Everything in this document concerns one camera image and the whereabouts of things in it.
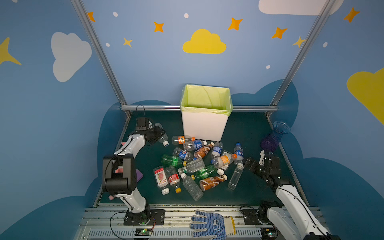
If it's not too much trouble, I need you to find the clear ribbed plastic bottle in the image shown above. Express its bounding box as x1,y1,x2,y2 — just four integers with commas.
155,123,169,147

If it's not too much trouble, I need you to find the blue cap water bottle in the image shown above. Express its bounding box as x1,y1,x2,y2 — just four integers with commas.
234,143,244,165

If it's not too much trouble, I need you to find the tall clear bottle no label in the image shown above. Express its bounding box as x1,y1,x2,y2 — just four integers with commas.
228,163,244,190

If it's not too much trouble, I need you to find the guava juice square bottle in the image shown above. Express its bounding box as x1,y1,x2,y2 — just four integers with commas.
154,166,170,196

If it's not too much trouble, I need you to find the red label bottle yellow cap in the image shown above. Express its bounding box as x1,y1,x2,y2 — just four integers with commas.
165,166,182,194

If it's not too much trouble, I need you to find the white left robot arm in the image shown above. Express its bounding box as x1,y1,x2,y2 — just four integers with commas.
102,117,166,225

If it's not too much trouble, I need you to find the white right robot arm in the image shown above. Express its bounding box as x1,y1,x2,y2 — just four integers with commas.
245,151,340,240

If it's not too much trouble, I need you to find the white plastic bin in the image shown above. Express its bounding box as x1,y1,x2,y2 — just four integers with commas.
182,112,229,141

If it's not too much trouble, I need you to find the green bin liner bag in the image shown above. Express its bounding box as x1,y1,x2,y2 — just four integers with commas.
180,84,234,116

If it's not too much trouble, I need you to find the green plastic bottle yellow cap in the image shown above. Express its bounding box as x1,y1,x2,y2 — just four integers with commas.
161,155,187,168

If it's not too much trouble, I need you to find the purple glass vase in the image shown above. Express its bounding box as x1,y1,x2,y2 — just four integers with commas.
261,121,291,152

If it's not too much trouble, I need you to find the clear bottle orange label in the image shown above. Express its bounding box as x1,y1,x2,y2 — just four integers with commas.
172,136,196,145

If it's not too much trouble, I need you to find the pepsi label clear bottle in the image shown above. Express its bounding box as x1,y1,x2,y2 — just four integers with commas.
173,148,194,163

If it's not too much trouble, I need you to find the clear bottle blue water label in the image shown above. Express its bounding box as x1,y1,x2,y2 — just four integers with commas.
183,140,207,152

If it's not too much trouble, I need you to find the purple block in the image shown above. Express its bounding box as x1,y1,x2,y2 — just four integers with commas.
136,169,144,182

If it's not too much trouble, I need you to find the brown tea bottle upper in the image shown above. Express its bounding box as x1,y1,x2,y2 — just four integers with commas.
194,142,215,159

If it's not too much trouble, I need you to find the brown tea bottle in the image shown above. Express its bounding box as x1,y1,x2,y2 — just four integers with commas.
199,175,228,191
194,142,215,159

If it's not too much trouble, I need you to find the small bottle blue label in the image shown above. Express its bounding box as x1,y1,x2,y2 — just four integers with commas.
211,141,224,159

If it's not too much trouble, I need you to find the green bottle white cap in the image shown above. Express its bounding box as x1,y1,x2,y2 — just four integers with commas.
191,165,220,180

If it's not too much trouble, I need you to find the brown tea bottle lower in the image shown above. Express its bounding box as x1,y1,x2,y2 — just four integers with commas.
199,175,228,191

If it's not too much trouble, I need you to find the large clear bottle white cap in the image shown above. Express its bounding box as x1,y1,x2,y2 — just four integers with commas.
181,173,204,201

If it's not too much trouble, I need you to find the blue dotted work glove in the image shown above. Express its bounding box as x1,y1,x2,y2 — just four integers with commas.
190,210,236,240

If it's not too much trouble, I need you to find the green circuit board left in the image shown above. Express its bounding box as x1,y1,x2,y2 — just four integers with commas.
135,229,153,237

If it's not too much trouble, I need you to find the aluminium frame rail back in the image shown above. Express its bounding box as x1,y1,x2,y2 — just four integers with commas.
120,104,278,113

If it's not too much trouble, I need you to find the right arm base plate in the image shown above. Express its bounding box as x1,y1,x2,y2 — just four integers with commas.
240,208,262,225

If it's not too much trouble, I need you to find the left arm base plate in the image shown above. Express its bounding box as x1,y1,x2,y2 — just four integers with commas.
123,209,166,226

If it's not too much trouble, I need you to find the aluminium frame post left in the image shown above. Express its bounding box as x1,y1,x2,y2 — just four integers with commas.
71,0,127,106

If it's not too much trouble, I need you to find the aluminium frame post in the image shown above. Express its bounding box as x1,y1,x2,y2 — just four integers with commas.
266,0,337,119
71,0,127,106

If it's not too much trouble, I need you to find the aluminium frame post right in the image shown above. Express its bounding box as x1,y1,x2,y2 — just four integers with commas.
266,0,337,119

